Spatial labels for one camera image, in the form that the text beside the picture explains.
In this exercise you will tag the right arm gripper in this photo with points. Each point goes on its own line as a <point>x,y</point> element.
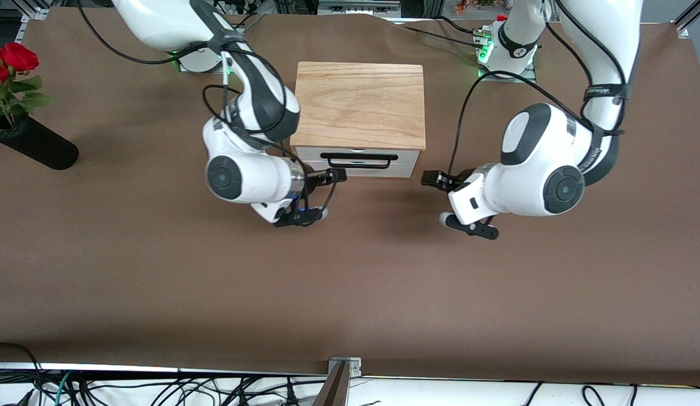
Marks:
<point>314,180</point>

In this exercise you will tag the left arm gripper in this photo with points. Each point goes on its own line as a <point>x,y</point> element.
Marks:
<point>454,182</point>

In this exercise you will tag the white-fronted wooden drawer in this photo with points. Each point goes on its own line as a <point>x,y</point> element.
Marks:
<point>406,163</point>

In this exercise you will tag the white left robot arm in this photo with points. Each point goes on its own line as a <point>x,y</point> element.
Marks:
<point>530,180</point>

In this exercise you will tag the wooden drawer cabinet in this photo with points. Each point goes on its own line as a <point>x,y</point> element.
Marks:
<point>358,104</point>

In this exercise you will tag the brown table cover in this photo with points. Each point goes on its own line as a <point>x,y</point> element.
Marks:
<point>350,282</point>

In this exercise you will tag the orange background objects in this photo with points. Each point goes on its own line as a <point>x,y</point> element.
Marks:
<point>462,7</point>

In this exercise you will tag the red roses with leaves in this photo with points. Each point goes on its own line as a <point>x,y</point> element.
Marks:
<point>17,56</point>

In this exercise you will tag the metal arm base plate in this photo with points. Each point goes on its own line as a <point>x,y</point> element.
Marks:
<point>507,80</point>
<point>183,69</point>

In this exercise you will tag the aluminium frame profile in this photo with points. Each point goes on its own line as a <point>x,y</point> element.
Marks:
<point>358,8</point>

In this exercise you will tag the silver metal bracket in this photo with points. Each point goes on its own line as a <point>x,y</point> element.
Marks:
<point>354,369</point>

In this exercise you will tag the dark camera mount beam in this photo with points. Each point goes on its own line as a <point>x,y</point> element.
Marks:
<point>334,392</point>

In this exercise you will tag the silver table edge rail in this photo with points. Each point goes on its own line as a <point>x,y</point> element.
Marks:
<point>158,369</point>

